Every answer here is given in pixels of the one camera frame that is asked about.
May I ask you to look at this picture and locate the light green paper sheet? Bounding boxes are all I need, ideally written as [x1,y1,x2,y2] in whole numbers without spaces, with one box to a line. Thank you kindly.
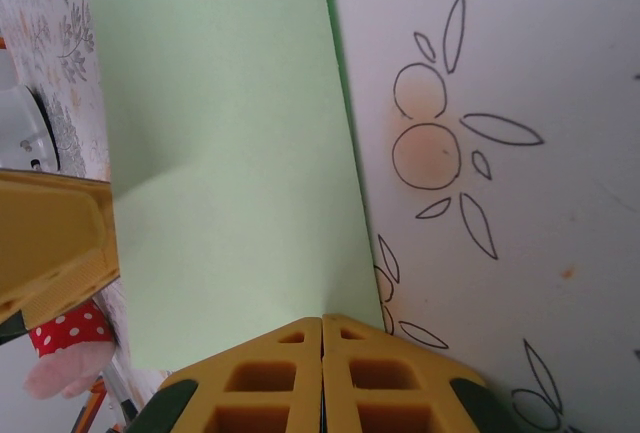
[78,0,386,369]

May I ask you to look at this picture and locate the floral print tablecloth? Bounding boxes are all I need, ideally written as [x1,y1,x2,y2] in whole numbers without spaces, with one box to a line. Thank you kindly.
[0,0,640,433]

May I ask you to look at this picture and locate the pink plush red dotted dress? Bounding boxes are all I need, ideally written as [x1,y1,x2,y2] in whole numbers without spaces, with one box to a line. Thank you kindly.
[22,300,119,400]

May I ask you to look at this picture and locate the aluminium extrusion frame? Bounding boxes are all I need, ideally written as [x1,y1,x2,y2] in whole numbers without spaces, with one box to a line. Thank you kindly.
[102,352,141,429]

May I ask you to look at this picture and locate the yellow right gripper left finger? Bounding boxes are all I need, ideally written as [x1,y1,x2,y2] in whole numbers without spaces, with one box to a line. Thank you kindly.
[132,316,323,433]

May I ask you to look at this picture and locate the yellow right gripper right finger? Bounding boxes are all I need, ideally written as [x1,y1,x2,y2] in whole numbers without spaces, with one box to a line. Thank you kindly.
[322,313,512,433]

